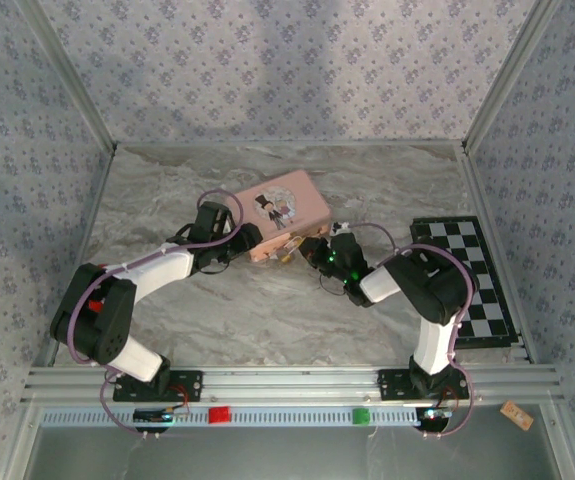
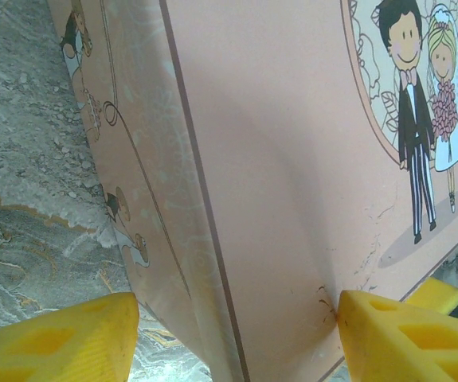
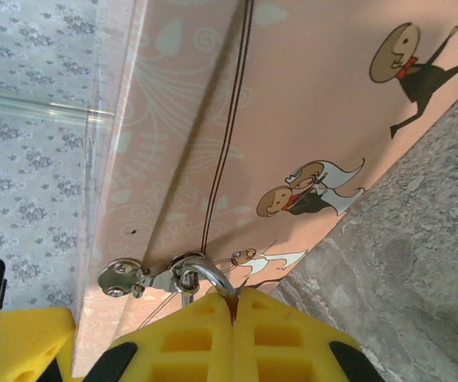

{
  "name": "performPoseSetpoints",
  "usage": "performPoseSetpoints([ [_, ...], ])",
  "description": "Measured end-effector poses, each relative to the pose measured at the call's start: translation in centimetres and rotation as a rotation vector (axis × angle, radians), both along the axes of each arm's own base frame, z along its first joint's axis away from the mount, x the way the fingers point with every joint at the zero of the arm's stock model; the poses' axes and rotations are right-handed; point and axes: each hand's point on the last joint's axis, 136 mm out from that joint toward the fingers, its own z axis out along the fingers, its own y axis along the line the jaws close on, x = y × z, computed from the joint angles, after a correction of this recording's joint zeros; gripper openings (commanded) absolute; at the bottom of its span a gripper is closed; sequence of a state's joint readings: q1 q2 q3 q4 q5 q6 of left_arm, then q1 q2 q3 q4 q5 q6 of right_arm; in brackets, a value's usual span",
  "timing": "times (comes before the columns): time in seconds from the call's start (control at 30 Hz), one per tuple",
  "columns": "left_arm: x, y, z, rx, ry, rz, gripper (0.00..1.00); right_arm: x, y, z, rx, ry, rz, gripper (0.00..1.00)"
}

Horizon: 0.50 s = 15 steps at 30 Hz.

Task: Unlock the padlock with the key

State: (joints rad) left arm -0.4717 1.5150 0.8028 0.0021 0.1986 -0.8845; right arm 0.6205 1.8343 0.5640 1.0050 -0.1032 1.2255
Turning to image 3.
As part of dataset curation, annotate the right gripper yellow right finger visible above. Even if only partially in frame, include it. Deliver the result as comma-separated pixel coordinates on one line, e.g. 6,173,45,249
232,288,387,382

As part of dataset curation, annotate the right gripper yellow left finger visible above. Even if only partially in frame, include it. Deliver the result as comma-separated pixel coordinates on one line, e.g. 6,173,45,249
87,293,237,382

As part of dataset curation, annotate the brass padlock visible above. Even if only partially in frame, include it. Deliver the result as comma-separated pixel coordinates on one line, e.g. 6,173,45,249
178,262,237,310

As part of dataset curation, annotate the silver metal hasp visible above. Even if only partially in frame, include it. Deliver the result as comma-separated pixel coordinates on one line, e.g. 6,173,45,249
97,250,213,300

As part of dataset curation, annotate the pink wedding cartoon box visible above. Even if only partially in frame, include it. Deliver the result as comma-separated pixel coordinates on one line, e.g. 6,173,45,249
71,0,458,379

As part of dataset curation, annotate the aluminium frame post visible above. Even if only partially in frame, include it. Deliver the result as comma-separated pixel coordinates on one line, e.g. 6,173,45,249
0,90,115,125

